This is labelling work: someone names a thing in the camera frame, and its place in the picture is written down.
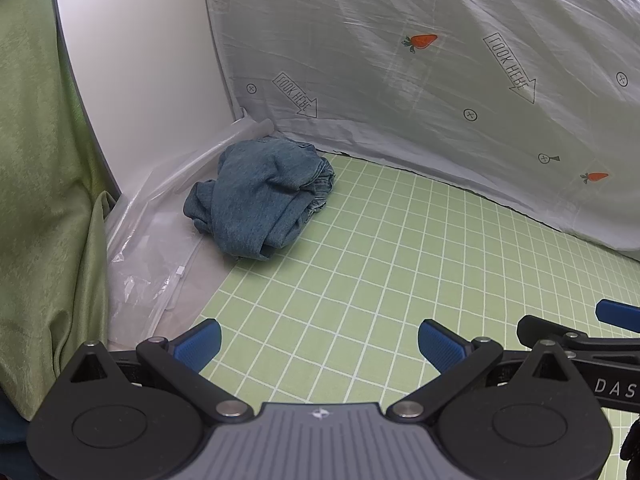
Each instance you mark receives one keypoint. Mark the white printed sheet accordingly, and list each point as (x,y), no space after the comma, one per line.
(400,85)

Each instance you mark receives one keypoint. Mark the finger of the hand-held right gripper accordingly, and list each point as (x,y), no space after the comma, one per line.
(620,316)
(590,337)

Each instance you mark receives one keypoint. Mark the green curtain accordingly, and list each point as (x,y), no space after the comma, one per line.
(40,160)

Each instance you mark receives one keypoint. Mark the blue denim jeans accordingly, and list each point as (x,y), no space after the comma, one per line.
(250,195)

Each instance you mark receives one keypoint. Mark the white foam board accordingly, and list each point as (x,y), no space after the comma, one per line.
(140,60)

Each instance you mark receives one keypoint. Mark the dark cloth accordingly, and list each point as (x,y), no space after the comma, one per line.
(10,425)

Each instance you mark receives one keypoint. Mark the clear plastic bag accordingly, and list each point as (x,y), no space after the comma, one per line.
(150,250)

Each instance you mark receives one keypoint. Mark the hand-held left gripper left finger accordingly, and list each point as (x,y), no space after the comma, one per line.
(197,345)

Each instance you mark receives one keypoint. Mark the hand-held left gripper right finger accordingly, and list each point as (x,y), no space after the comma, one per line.
(442,345)

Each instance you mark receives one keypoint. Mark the green grid mat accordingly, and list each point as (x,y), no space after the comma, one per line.
(375,260)

